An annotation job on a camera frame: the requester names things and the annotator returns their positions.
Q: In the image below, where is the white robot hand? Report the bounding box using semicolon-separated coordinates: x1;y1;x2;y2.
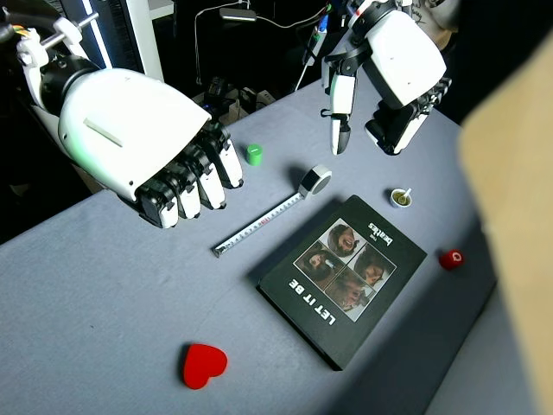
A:
321;7;454;157
57;67;245;230

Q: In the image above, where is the silver and black tape measure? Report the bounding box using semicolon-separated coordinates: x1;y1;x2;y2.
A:
212;163;334;259

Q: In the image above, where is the black Beatles book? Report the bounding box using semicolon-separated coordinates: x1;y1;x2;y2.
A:
255;194;429;372

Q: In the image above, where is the person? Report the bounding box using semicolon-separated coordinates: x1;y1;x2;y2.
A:
408;0;461;51

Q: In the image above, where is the white power strip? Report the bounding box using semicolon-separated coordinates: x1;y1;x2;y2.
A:
295;23;326;91

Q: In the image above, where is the black panel with light strip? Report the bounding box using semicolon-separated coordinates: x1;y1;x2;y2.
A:
55;0;143;73

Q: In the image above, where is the brown cardboard box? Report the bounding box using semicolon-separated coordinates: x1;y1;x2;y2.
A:
215;88;277;126

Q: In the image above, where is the small toy soup bowl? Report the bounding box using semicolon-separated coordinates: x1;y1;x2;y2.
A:
391;188;414;208

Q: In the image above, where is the grey power adapter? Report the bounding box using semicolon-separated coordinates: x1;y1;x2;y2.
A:
219;6;259;22

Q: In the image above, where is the grey table cloth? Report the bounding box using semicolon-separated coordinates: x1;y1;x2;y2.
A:
0;80;553;415

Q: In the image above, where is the tan board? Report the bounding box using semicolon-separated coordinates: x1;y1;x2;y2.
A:
457;29;553;415

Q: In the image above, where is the small red cylinder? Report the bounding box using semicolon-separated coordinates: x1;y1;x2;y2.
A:
439;248;466;272

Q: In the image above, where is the red heart block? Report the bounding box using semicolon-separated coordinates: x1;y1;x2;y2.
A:
181;343;229;390

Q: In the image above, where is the white metal frame post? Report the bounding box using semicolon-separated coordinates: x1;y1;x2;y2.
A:
124;0;166;83

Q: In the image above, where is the white cable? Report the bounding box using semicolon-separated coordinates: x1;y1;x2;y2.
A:
193;0;251;87

